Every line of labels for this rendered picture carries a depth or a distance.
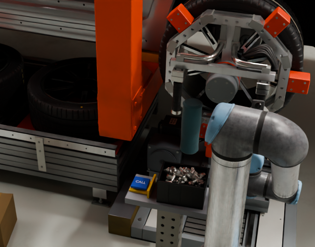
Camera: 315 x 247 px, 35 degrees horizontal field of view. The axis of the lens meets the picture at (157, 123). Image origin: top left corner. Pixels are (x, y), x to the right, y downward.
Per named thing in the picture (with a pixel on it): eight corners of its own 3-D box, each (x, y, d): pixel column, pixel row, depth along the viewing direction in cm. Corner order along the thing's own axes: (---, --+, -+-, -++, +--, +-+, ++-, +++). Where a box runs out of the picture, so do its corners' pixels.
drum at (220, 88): (240, 85, 228) (244, 57, 220) (234, 108, 211) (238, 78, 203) (210, 80, 231) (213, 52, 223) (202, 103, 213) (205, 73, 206)
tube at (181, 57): (226, 48, 214) (228, 24, 208) (219, 67, 198) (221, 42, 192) (185, 42, 217) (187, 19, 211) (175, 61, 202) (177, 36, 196)
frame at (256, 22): (278, 129, 235) (300, 19, 205) (277, 136, 229) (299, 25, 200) (166, 111, 245) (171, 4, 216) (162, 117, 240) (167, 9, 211)
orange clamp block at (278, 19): (275, 31, 212) (291, 16, 207) (274, 38, 205) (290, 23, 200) (263, 21, 211) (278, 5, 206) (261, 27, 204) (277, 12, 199)
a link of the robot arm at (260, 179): (261, 205, 182) (265, 178, 176) (230, 196, 186) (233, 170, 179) (266, 189, 190) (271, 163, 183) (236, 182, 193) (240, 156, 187)
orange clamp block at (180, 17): (195, 18, 218) (181, 2, 216) (191, 24, 211) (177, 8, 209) (183, 27, 222) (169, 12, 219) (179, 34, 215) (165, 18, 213)
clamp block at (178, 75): (187, 73, 210) (188, 61, 207) (183, 83, 202) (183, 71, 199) (176, 71, 211) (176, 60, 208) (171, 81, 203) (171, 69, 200)
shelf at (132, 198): (230, 197, 217) (231, 191, 216) (225, 223, 203) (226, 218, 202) (135, 178, 226) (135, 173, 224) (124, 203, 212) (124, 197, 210)
